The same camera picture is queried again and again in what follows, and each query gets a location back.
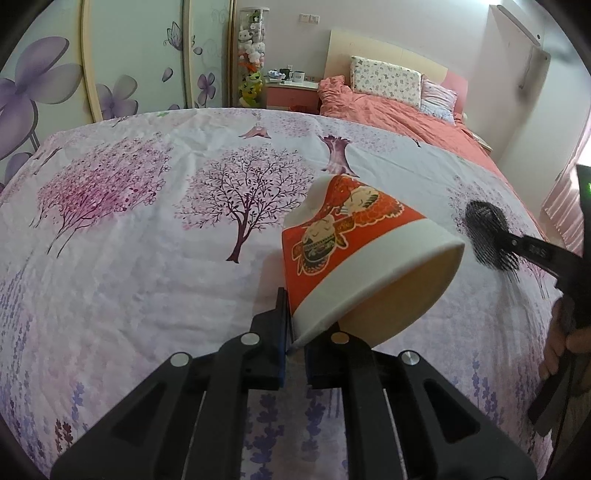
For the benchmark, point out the floral pink purple tablecloth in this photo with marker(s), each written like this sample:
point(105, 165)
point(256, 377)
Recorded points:
point(125, 241)

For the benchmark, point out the bed with coral duvet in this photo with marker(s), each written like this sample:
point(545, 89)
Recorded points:
point(341, 102)

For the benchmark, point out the pink nightstand left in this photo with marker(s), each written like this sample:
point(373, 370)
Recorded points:
point(292, 96)

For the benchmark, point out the floral sliding wardrobe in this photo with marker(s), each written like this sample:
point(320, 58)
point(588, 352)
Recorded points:
point(66, 64)

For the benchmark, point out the striped pink pillow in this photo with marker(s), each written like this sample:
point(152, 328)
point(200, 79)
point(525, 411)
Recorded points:
point(438, 101)

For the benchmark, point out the pink curtain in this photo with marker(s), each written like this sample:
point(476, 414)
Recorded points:
point(561, 207)

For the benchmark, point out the red paper cup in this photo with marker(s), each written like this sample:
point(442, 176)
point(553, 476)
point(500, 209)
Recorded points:
point(358, 258)

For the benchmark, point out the right hand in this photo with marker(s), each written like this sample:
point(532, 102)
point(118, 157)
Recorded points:
point(557, 342)

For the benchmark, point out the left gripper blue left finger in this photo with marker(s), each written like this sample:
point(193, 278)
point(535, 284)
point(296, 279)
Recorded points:
point(281, 335)

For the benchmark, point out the white air conditioner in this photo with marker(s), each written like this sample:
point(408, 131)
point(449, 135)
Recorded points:
point(523, 26)

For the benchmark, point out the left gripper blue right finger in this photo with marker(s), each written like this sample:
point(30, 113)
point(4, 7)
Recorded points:
point(323, 360)

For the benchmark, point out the black polka dot hairbrush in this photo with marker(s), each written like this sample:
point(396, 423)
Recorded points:
point(493, 244)

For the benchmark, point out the floral white pillow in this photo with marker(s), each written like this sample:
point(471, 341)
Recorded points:
point(386, 80)

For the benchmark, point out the nightstand right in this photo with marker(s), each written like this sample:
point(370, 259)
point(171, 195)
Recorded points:
point(483, 144)

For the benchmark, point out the cream pink headboard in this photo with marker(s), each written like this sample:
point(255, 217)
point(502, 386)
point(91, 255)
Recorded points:
point(344, 44)

